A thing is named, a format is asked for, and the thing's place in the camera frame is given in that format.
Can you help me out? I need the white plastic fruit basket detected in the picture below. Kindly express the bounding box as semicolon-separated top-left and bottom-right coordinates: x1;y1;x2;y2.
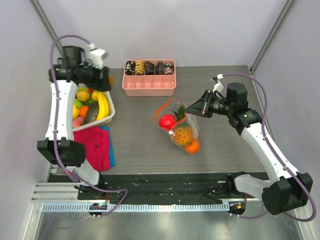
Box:
72;87;116;132

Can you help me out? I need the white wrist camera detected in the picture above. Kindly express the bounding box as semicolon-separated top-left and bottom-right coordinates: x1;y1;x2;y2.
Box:
87;43;107;70
210;74;224;93

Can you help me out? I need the dark grey eggplant toy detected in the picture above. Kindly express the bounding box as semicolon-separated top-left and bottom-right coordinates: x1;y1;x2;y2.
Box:
85;102;99;124

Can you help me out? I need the yellow mango toy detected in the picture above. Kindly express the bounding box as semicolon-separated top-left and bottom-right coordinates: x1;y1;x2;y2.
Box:
76;91;91;102

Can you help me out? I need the yellow banana toy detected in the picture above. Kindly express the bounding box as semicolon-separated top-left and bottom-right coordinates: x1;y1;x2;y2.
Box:
96;92;110;120

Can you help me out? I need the pink divided tray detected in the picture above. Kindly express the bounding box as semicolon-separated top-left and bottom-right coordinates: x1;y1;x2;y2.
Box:
122;58;177;97

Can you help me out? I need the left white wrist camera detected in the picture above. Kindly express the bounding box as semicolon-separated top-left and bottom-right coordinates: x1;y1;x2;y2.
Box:
87;43;107;70

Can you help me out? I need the red apple toy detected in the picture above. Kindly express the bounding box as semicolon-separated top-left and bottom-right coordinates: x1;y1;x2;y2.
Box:
158;114;176;130

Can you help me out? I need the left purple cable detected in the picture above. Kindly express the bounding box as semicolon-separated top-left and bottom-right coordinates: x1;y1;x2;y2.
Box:
49;35;128;218

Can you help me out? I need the yellow lemon toy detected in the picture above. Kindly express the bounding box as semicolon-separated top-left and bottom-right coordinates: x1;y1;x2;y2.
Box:
72;104;80;119

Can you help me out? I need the clear zip top bag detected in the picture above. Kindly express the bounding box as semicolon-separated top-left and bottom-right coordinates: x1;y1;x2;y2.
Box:
153;97;200;155

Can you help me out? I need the pineapple toy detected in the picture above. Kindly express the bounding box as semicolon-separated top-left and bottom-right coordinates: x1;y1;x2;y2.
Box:
172;104;194;147

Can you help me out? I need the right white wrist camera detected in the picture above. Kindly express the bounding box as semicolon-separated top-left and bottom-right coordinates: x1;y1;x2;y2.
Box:
210;74;224;93

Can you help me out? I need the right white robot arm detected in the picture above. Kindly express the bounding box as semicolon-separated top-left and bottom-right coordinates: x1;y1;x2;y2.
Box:
185;82;313;215

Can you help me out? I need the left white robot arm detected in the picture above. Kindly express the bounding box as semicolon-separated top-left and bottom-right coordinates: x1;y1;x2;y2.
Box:
37;43;112;200

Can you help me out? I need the peach toy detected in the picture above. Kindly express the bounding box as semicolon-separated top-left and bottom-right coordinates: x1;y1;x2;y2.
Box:
72;116;86;129

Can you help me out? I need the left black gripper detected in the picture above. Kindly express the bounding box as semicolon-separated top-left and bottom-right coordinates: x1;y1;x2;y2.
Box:
80;61;112;93

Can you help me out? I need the yellow brown sushi roll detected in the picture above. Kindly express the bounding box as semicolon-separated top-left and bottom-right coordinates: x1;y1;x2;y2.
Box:
135;59;146;75

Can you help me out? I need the magenta folded cloth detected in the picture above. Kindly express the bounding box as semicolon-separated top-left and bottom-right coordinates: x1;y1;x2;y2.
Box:
73;126;112;172

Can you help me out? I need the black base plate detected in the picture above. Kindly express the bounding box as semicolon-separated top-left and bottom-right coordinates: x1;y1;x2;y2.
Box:
77;173;251;206

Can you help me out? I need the dark purple sushi roll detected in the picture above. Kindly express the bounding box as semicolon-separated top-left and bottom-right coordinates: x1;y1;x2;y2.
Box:
145;61;155;75

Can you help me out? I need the black floral sushi roll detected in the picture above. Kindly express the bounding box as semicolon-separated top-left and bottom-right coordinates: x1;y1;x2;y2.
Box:
124;60;136;76

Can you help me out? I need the blue folded cloth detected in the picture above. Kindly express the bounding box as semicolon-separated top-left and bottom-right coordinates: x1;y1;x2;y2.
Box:
100;126;116;168

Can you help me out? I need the white slotted cable duct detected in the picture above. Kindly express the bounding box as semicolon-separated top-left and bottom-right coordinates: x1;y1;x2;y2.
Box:
42;202;230;213

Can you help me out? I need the black pink floral roll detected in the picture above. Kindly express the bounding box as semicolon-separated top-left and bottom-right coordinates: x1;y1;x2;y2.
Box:
164;62;175;75

